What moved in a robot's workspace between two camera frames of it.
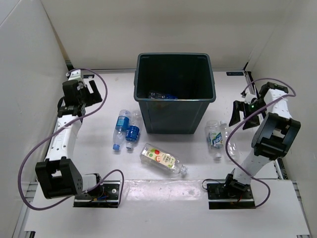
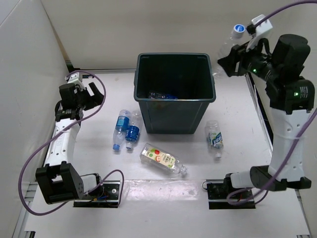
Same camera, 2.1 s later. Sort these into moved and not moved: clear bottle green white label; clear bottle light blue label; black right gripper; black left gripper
Moved: black right gripper
Not moved: clear bottle green white label; black left gripper; clear bottle light blue label
